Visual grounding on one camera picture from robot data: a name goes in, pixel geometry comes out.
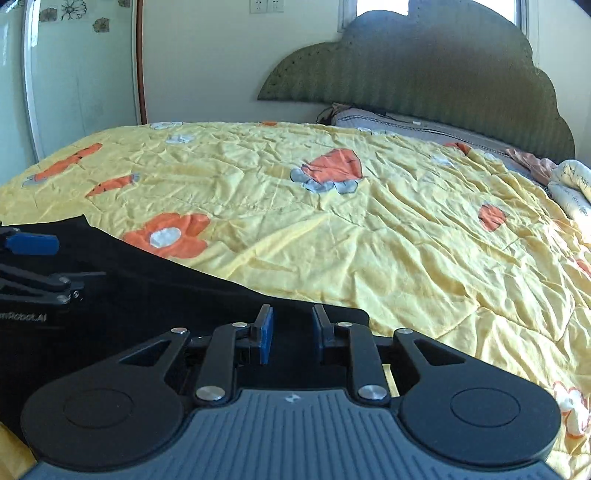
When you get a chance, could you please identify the black pants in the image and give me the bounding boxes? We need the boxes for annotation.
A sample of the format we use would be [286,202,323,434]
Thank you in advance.
[1,216,346,431]

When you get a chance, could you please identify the yellow carrot flower quilt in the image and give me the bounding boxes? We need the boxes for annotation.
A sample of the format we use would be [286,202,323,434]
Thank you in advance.
[1,122,590,479]

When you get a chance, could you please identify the white floral wardrobe door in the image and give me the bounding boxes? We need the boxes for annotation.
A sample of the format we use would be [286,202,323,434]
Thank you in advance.
[1,0,139,182]

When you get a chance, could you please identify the pink crumpled cloth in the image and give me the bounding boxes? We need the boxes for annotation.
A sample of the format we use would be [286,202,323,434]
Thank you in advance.
[506,148,558,187]

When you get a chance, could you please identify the grey striped pillow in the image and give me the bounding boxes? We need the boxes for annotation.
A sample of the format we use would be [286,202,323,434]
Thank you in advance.
[332,108,511,157]

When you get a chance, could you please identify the white printed blanket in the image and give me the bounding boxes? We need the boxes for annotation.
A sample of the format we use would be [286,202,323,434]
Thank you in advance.
[548,159,591,235]

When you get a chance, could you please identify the green padded headboard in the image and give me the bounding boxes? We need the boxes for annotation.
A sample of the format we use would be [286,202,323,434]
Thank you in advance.
[259,5,575,161]

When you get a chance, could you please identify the window behind headboard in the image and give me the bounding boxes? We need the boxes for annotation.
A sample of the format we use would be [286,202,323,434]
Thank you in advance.
[338,0,529,35]

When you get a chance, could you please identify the white wall socket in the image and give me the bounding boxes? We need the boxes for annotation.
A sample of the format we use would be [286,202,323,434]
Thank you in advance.
[249,0,284,14]

